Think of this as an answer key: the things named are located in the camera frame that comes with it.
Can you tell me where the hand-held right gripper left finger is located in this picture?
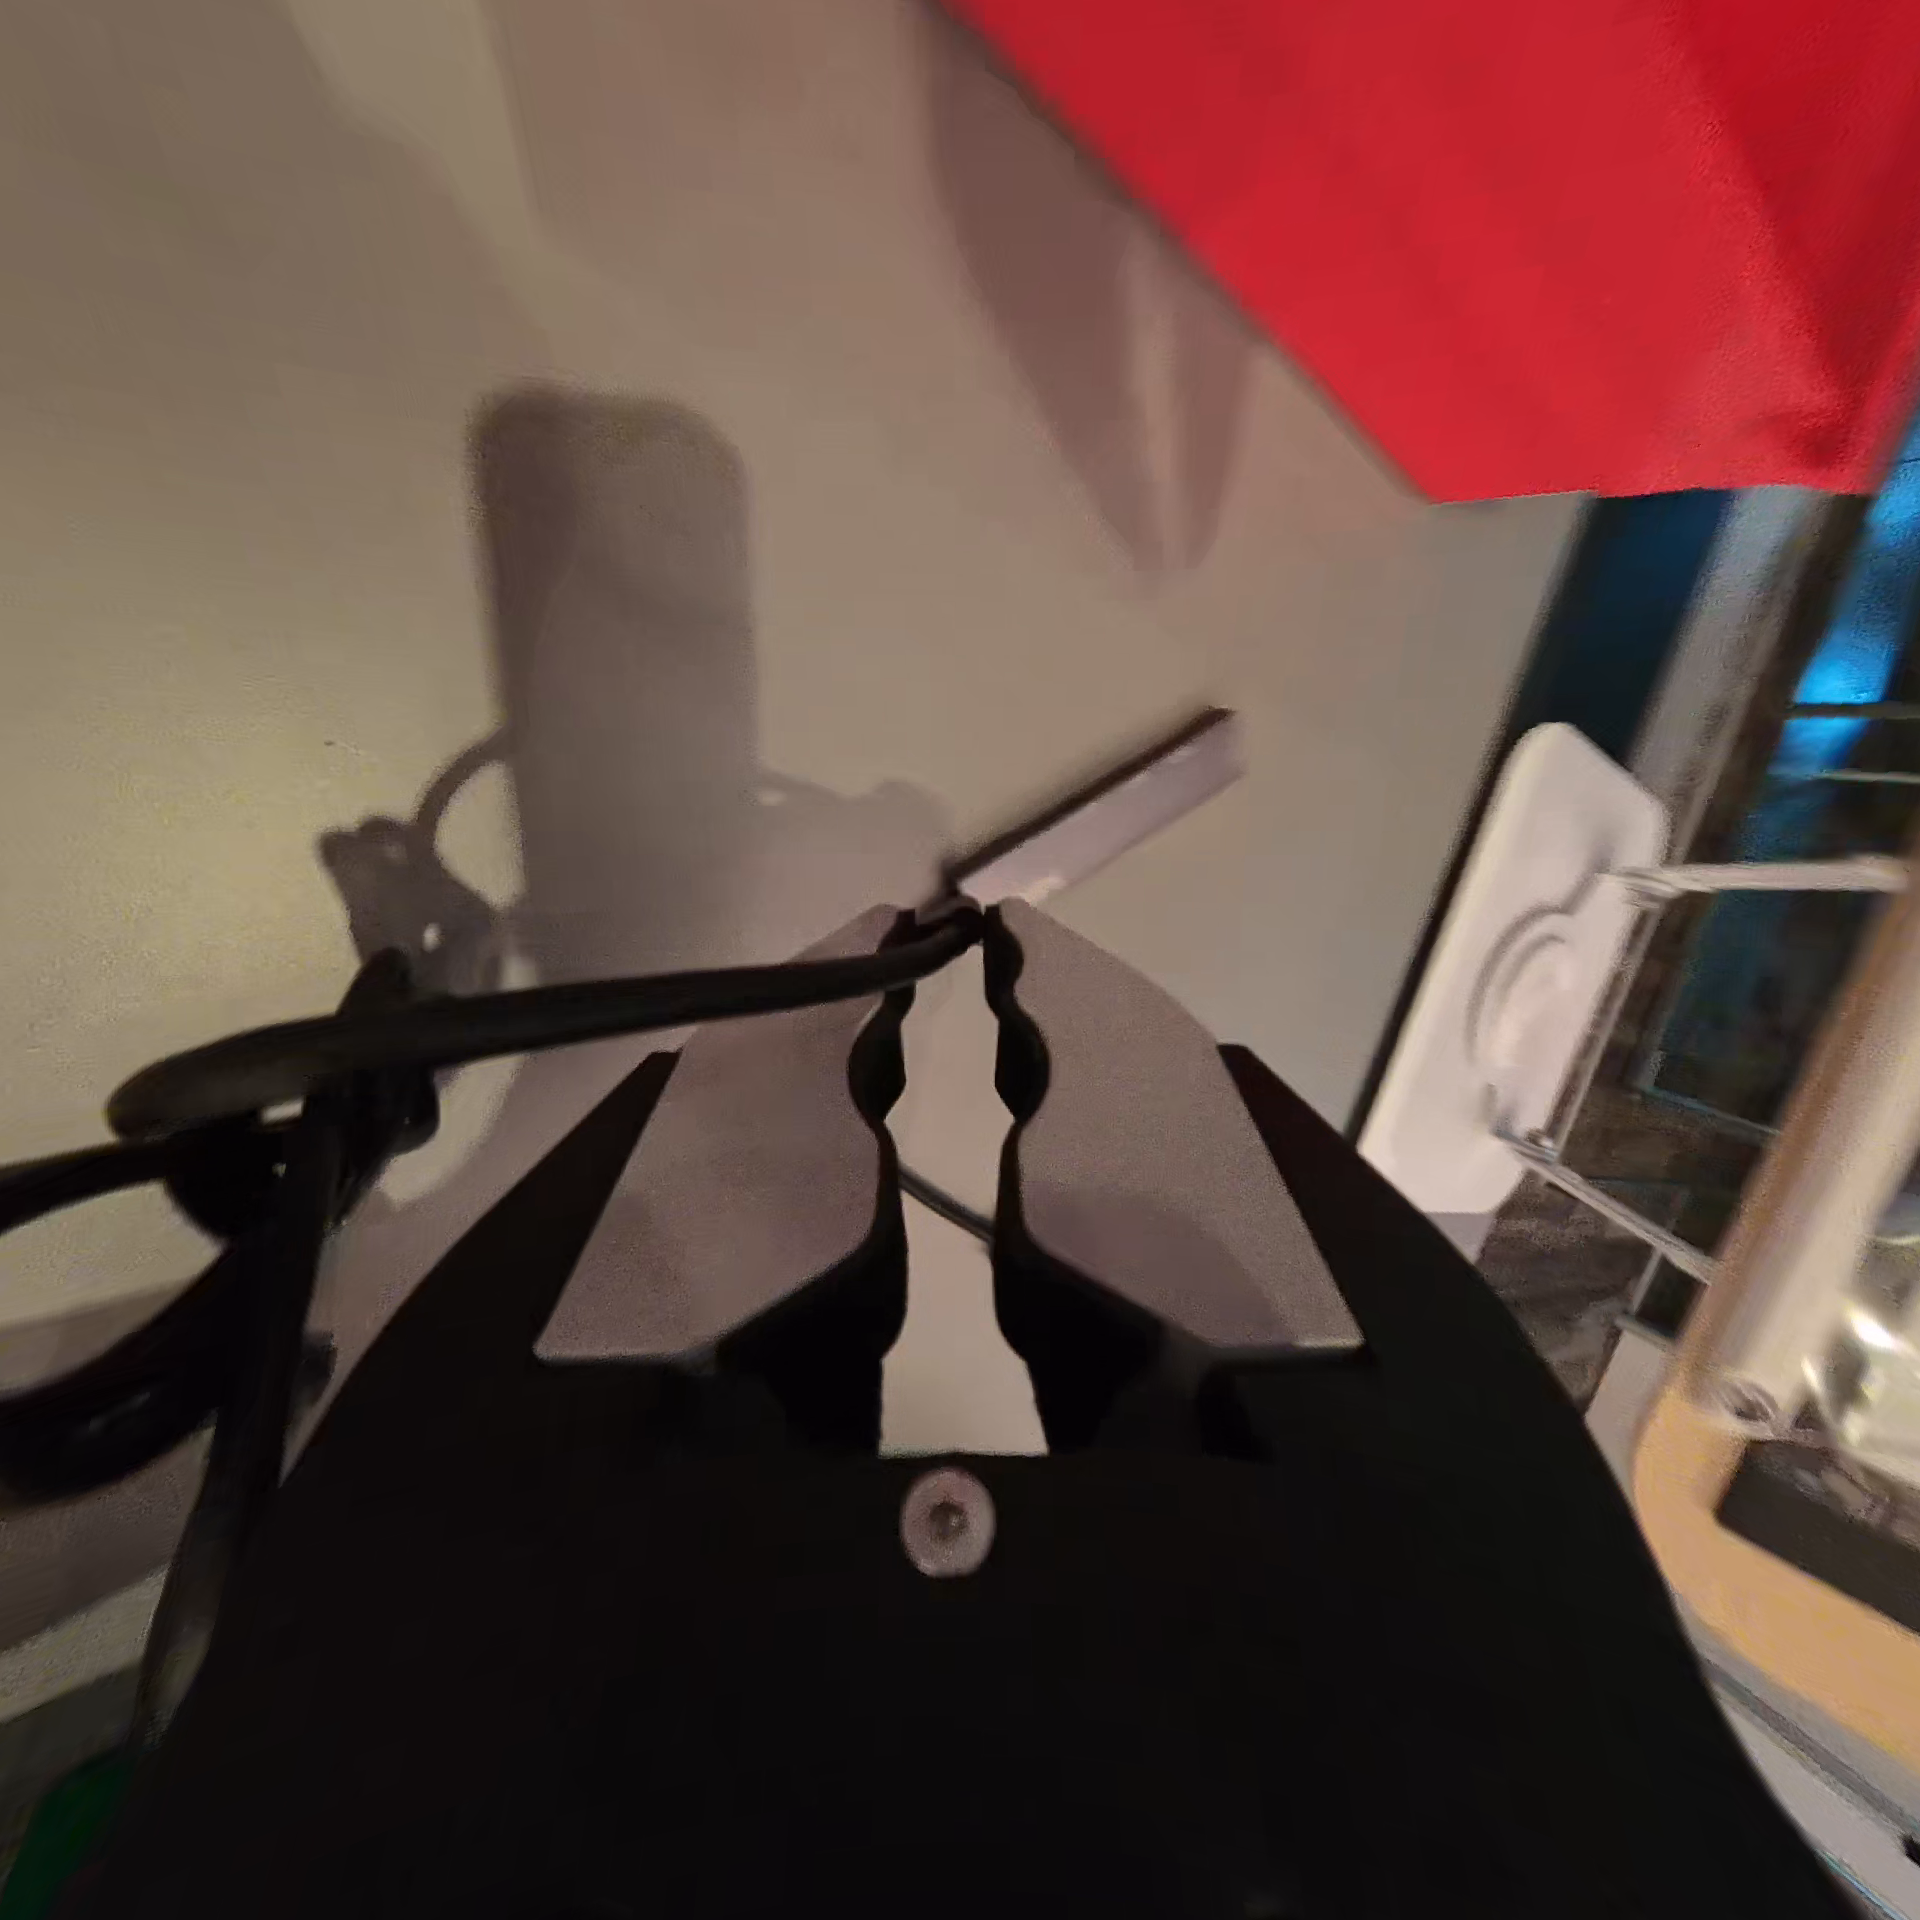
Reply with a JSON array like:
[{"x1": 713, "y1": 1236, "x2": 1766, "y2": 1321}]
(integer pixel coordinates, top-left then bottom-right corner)
[{"x1": 535, "y1": 903, "x2": 921, "y2": 1456}]

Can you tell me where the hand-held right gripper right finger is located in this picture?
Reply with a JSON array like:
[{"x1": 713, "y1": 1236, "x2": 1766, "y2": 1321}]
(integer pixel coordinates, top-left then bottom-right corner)
[{"x1": 979, "y1": 898, "x2": 1372, "y2": 1458}]

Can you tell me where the red cloth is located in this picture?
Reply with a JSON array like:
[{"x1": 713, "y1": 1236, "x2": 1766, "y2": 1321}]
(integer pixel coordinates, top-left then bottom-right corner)
[{"x1": 945, "y1": 0, "x2": 1920, "y2": 504}]

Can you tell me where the thin grey slab device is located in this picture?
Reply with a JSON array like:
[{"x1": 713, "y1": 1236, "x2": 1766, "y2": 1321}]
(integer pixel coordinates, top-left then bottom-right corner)
[{"x1": 943, "y1": 708, "x2": 1246, "y2": 908}]

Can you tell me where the black usb-c cable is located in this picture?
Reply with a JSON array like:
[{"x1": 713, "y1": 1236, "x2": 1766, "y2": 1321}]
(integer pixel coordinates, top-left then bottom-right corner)
[{"x1": 0, "y1": 906, "x2": 995, "y2": 1748}]

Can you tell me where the white adhesive hook plate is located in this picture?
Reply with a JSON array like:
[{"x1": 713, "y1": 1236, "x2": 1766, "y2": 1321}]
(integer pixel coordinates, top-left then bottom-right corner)
[{"x1": 1355, "y1": 724, "x2": 1671, "y2": 1217}]

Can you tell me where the tan frame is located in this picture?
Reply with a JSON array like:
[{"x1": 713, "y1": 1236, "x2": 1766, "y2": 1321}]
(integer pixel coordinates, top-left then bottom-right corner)
[{"x1": 1625, "y1": 887, "x2": 1920, "y2": 1787}]

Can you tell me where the chrome wire rack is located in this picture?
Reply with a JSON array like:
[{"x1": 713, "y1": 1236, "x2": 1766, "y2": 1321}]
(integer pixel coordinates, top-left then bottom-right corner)
[{"x1": 1478, "y1": 698, "x2": 1920, "y2": 1337}]

